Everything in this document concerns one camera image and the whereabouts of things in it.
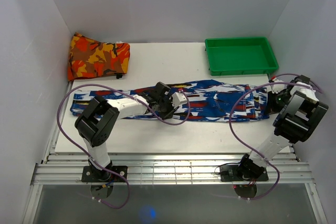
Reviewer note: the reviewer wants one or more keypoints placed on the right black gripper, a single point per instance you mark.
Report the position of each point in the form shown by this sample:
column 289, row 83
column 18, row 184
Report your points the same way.
column 271, row 107

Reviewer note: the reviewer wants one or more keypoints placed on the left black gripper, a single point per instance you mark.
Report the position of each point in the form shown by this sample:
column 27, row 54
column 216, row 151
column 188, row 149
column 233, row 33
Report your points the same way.
column 171, row 110

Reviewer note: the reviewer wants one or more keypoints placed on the blue white patterned trousers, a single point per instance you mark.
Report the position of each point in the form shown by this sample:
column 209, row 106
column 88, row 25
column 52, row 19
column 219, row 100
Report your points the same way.
column 210, row 100

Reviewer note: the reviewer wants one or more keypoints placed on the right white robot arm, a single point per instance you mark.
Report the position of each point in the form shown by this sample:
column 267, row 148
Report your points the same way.
column 298, row 111

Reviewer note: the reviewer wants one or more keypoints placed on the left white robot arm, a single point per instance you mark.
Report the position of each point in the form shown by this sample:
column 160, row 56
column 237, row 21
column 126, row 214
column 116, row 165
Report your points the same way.
column 97, row 120

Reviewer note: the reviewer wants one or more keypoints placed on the orange camouflage folded trousers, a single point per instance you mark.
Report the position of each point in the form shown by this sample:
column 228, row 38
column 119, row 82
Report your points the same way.
column 89, row 58

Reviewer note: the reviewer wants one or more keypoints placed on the green plastic tray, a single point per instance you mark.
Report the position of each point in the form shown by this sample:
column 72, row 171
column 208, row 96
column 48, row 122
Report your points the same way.
column 240, row 56

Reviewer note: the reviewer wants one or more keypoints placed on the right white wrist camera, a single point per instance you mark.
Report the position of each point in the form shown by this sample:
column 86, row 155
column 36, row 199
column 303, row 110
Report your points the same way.
column 277, row 85

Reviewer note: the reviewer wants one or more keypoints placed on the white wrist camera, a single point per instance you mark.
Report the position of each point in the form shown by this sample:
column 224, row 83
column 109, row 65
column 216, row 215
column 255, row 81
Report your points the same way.
column 178, row 99
column 277, row 85

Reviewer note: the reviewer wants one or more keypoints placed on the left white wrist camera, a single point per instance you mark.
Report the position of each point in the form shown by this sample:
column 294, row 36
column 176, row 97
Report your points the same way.
column 178, row 99

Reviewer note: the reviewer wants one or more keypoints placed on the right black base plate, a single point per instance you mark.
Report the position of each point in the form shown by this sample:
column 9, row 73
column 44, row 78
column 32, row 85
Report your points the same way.
column 229, row 173

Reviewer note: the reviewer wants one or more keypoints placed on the aluminium rail frame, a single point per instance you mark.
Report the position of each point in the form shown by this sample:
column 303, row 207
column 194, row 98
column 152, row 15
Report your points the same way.
column 165, row 169

